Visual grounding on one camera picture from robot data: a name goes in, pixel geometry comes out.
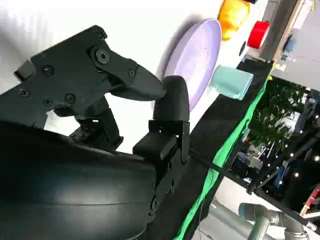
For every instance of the black frame strut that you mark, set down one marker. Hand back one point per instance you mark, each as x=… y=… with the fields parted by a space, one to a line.
x=287 y=162

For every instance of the grey metal post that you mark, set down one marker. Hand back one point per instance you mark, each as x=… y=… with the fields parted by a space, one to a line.
x=277 y=27

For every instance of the black cloth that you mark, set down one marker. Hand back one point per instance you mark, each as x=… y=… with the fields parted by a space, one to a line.
x=215 y=125

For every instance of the green leafy plant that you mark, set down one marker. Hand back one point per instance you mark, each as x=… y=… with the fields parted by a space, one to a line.
x=275 y=112

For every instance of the pale green mug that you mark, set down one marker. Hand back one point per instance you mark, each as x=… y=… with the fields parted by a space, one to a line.
x=230 y=82

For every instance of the black round table grommet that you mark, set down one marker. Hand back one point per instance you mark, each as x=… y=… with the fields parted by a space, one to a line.
x=242 y=47

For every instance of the round orange white bread roll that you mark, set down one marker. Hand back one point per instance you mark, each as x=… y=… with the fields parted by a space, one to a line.
x=232 y=17

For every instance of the lilac plate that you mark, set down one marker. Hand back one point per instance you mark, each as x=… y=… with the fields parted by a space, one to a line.
x=195 y=62

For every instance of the green cloth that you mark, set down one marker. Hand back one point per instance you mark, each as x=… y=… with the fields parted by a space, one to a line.
x=225 y=150

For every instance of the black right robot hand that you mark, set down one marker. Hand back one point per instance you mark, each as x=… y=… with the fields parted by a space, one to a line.
x=75 y=187

